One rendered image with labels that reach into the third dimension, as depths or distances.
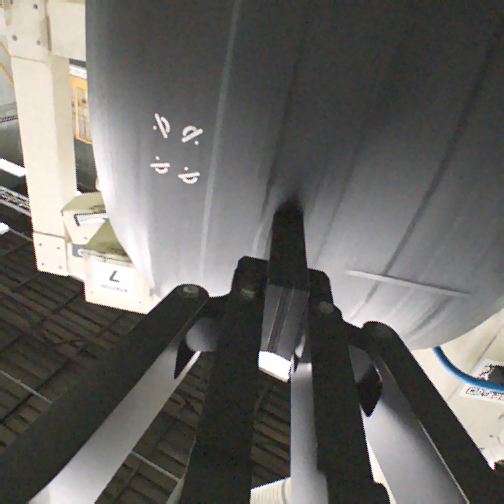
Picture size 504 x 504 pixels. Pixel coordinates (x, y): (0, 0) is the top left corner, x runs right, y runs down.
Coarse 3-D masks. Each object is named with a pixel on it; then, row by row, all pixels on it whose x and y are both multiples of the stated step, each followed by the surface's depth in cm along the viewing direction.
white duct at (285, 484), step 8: (496, 440) 106; (488, 448) 107; (496, 448) 106; (488, 456) 107; (496, 456) 107; (288, 480) 140; (256, 488) 148; (264, 488) 144; (272, 488) 141; (280, 488) 139; (288, 488) 137; (256, 496) 143; (264, 496) 141; (272, 496) 139; (280, 496) 137; (288, 496) 135
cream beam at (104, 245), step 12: (108, 228) 88; (96, 240) 84; (108, 240) 85; (84, 252) 82; (96, 252) 81; (108, 252) 81; (120, 252) 82; (84, 264) 83; (120, 264) 82; (132, 264) 82; (84, 276) 85; (144, 288) 85; (96, 300) 89; (108, 300) 88; (120, 300) 88; (132, 300) 87; (144, 300) 87; (156, 300) 87; (144, 312) 89
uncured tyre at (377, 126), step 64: (128, 0) 16; (192, 0) 15; (256, 0) 15; (320, 0) 15; (384, 0) 15; (448, 0) 15; (128, 64) 17; (192, 64) 16; (256, 64) 16; (320, 64) 16; (384, 64) 16; (448, 64) 15; (128, 128) 19; (256, 128) 17; (320, 128) 17; (384, 128) 17; (448, 128) 17; (128, 192) 22; (256, 192) 19; (320, 192) 19; (384, 192) 19; (448, 192) 18; (192, 256) 23; (256, 256) 22; (320, 256) 22; (384, 256) 21; (448, 256) 20; (384, 320) 26; (448, 320) 25
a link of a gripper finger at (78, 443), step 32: (192, 288) 13; (160, 320) 12; (192, 320) 12; (128, 352) 10; (160, 352) 10; (192, 352) 13; (96, 384) 9; (128, 384) 9; (160, 384) 11; (64, 416) 8; (96, 416) 8; (128, 416) 9; (32, 448) 7; (64, 448) 8; (96, 448) 8; (128, 448) 10; (0, 480) 7; (32, 480) 7; (64, 480) 7; (96, 480) 9
